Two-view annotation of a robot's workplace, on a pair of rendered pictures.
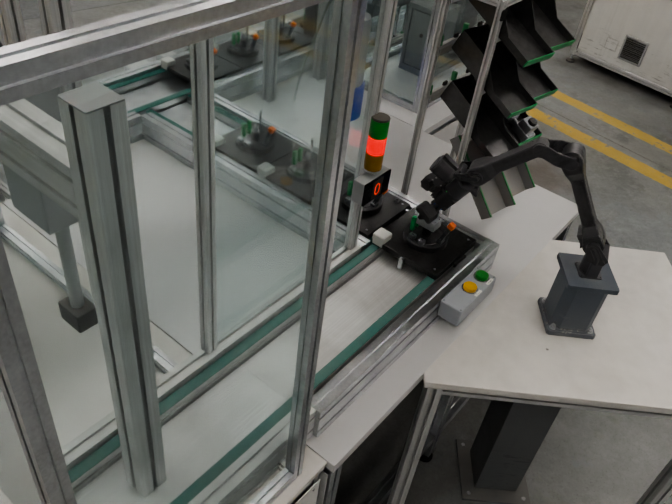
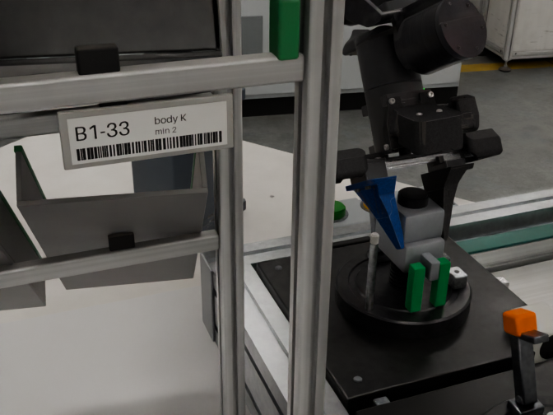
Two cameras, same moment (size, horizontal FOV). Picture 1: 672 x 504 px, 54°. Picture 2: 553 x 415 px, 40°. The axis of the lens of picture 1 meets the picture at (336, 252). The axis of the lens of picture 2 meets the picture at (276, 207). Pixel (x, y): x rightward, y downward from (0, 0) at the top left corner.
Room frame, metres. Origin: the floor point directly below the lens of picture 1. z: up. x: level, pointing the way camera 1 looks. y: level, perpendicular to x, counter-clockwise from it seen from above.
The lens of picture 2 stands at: (2.25, 0.01, 1.43)
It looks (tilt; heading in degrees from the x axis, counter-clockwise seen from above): 28 degrees down; 215
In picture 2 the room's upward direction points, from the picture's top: 1 degrees clockwise
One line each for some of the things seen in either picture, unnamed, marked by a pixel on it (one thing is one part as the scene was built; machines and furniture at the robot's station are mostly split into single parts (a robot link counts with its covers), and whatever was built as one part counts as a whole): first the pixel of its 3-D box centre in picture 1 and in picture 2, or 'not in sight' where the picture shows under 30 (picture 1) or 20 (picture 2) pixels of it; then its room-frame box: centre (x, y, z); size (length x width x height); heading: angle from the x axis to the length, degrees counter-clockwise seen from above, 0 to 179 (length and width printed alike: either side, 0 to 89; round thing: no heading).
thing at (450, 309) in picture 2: (425, 236); (401, 291); (1.62, -0.27, 0.98); 0.14 x 0.14 x 0.02
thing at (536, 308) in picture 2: (381, 237); (537, 333); (1.60, -0.13, 0.97); 0.05 x 0.05 x 0.04; 56
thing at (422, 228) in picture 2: (427, 214); (415, 229); (1.63, -0.26, 1.06); 0.08 x 0.04 x 0.07; 56
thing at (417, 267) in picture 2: not in sight; (415, 287); (1.66, -0.24, 1.01); 0.01 x 0.01 x 0.05; 56
